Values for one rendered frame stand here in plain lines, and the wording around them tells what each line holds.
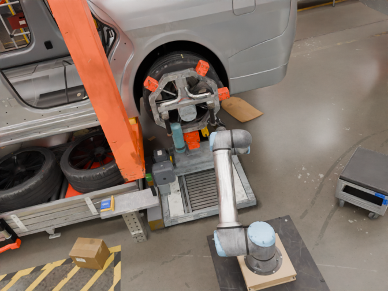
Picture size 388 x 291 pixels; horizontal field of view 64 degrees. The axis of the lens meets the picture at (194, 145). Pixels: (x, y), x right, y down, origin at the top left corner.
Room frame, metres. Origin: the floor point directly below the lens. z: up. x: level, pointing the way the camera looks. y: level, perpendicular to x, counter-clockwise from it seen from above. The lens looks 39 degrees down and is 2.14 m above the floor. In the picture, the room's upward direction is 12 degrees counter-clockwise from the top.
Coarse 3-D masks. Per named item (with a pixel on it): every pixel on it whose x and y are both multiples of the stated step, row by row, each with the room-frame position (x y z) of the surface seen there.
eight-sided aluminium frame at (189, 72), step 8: (176, 72) 2.18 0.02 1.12; (184, 72) 2.15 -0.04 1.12; (192, 72) 2.14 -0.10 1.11; (160, 80) 2.18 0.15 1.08; (168, 80) 2.14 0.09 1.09; (200, 80) 2.15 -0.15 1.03; (208, 80) 2.15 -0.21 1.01; (160, 88) 2.14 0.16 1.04; (216, 88) 2.15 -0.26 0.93; (152, 96) 2.13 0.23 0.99; (216, 96) 2.15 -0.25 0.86; (152, 104) 2.17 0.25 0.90; (216, 104) 2.15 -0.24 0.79; (152, 112) 2.13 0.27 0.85; (208, 112) 2.19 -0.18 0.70; (216, 112) 2.15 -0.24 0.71; (160, 120) 2.15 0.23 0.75; (184, 128) 2.15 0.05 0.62; (192, 128) 2.14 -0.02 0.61; (200, 128) 2.14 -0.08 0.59
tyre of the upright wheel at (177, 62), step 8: (168, 56) 2.37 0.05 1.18; (176, 56) 2.34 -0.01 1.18; (184, 56) 2.33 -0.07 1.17; (192, 56) 2.34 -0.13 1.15; (200, 56) 2.42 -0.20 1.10; (152, 64) 2.40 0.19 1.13; (160, 64) 2.30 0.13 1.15; (168, 64) 2.23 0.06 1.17; (176, 64) 2.23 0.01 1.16; (184, 64) 2.23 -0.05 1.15; (192, 64) 2.23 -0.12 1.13; (208, 64) 2.34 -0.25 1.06; (152, 72) 2.28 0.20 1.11; (160, 72) 2.22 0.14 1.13; (168, 72) 2.22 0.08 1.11; (208, 72) 2.24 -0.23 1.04; (144, 80) 2.34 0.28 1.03; (216, 80) 2.24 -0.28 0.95; (144, 88) 2.23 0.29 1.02; (144, 96) 2.22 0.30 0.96; (144, 104) 2.22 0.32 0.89; (152, 120) 2.22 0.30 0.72; (200, 120) 2.23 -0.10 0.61
